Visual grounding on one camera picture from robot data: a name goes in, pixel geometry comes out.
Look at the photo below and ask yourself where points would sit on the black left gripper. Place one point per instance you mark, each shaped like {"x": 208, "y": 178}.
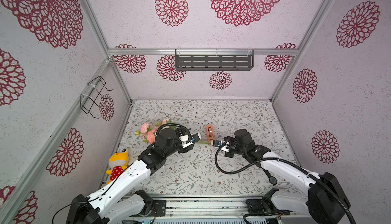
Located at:
{"x": 186, "y": 149}

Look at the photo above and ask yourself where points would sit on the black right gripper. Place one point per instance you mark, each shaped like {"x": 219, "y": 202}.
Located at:
{"x": 230, "y": 147}

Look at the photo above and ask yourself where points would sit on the pink artificial rose stem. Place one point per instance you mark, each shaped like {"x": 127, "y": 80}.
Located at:
{"x": 148, "y": 132}

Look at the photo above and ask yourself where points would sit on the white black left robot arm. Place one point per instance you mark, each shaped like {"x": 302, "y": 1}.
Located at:
{"x": 107, "y": 206}

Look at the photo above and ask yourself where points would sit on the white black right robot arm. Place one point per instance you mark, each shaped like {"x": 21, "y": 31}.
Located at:
{"x": 322, "y": 197}

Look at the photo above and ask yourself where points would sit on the black wristwatch on table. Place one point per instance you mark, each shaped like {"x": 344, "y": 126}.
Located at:
{"x": 270, "y": 177}

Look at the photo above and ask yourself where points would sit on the yellow plush toy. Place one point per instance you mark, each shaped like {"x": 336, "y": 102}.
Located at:
{"x": 118, "y": 162}

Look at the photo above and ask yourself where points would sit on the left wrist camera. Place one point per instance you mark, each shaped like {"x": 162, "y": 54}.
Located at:
{"x": 190, "y": 140}

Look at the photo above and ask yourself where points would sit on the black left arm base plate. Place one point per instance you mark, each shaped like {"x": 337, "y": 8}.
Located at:
{"x": 155, "y": 208}

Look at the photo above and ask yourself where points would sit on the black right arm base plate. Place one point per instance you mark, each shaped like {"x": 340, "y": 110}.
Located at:
{"x": 263, "y": 207}

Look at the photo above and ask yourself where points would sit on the dark grey wall shelf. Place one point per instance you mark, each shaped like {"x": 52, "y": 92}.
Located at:
{"x": 216, "y": 62}

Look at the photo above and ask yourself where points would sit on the black wire wall basket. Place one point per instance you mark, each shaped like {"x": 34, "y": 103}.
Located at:
{"x": 91, "y": 99}

